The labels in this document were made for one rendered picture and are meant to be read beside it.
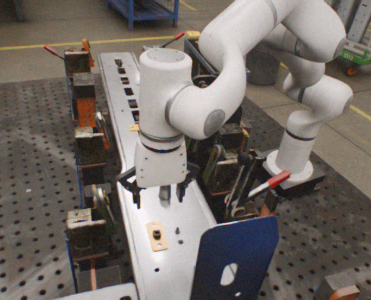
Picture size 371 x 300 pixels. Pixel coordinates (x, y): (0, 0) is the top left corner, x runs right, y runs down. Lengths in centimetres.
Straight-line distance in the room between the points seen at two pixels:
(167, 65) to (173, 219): 45
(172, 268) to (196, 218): 15
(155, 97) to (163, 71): 5
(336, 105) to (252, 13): 62
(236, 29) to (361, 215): 107
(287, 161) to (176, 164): 80
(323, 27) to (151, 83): 44
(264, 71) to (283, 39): 311
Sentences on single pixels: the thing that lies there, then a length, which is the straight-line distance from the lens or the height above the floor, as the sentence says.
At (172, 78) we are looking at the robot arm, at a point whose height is 142.
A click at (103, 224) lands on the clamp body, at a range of 80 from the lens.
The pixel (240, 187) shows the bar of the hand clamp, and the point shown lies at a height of 111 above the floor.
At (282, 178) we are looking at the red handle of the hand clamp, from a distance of 82.
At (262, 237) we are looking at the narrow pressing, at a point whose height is 130.
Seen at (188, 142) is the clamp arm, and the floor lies 103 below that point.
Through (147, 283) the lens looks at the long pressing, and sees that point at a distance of 75.
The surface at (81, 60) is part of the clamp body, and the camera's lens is 164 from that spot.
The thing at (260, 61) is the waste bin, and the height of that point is 28.
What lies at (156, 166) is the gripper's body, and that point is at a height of 123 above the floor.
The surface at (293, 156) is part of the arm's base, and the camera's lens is 137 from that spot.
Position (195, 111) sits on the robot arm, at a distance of 50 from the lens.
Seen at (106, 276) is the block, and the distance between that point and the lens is 79.
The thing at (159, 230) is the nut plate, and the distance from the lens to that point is 81.
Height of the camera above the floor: 164
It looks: 36 degrees down
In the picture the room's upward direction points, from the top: 6 degrees clockwise
